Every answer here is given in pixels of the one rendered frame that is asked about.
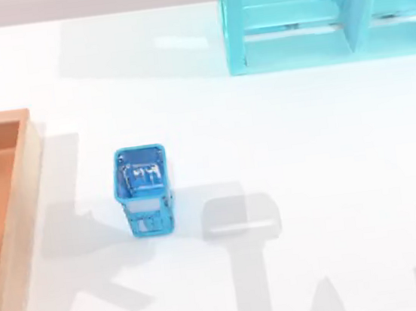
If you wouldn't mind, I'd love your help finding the light blue rack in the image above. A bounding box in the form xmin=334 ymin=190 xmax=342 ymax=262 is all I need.
xmin=218 ymin=0 xmax=416 ymax=79

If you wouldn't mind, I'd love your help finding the blue mesh basket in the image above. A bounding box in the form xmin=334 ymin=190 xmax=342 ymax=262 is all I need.
xmin=107 ymin=142 xmax=178 ymax=242

